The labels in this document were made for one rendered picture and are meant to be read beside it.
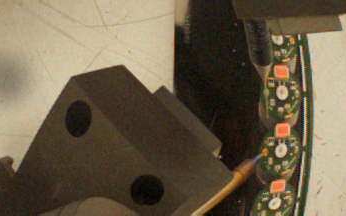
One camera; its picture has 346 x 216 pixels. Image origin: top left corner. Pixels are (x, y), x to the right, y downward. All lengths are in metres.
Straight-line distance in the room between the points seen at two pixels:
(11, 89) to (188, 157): 0.30
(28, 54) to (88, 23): 0.04
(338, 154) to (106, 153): 0.30
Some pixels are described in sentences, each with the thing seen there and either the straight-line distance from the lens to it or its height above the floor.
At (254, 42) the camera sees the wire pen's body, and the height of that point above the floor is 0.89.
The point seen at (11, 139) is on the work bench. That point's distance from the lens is 0.56.
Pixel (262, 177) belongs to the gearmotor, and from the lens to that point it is 0.50.
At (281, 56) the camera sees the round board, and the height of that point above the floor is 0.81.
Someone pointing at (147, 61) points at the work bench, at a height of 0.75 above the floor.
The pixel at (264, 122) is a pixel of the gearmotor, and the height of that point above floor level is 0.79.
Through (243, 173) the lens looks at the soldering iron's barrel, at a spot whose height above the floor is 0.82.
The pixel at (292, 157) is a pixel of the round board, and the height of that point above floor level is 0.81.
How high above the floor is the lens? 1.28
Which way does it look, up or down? 75 degrees down
